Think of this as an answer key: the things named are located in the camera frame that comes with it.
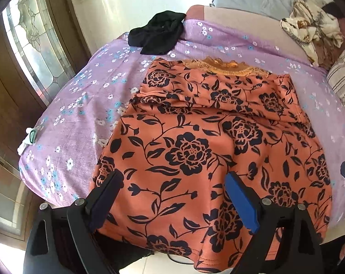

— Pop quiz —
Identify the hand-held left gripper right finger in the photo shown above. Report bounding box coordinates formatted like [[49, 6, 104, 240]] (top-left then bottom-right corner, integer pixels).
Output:
[[224, 171, 324, 274]]

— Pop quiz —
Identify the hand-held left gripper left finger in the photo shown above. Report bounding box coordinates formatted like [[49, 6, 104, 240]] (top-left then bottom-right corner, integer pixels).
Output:
[[23, 170, 124, 274]]

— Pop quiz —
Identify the orange floral garment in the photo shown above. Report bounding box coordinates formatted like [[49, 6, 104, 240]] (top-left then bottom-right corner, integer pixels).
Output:
[[92, 56, 333, 273]]

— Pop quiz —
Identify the striped pillow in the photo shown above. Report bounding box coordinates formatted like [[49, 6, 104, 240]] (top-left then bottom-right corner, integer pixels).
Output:
[[327, 48, 345, 109]]

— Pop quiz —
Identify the small white plastic object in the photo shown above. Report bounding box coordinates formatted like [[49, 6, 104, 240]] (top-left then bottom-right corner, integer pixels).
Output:
[[17, 128, 39, 155]]

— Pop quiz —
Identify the purple floral bedsheet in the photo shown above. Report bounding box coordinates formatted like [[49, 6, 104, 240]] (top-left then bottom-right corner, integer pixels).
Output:
[[18, 17, 345, 234]]

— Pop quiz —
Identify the beige floral blanket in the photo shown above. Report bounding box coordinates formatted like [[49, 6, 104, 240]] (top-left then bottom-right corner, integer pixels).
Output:
[[280, 0, 345, 66]]

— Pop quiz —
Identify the black cloth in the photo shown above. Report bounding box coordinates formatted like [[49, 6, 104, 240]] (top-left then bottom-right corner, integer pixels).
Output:
[[128, 11, 187, 55]]

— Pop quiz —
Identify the pink bed mattress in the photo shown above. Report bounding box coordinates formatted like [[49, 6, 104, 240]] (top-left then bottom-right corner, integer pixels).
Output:
[[124, 4, 333, 75]]

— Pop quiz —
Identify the wooden stained glass door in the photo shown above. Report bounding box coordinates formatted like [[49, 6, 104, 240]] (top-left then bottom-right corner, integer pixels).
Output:
[[0, 0, 93, 240]]

